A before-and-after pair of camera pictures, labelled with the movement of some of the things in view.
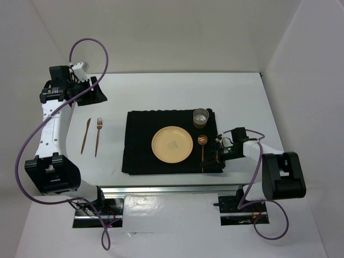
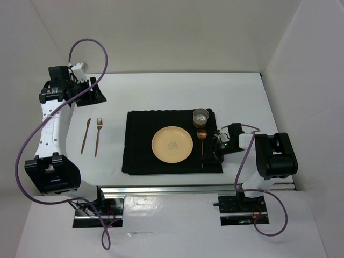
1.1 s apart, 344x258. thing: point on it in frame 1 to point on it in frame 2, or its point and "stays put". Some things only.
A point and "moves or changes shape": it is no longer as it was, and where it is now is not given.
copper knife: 87,123 stays put
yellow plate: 172,144 stays put
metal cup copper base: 200,117 stays put
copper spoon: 202,140 moves or changes shape
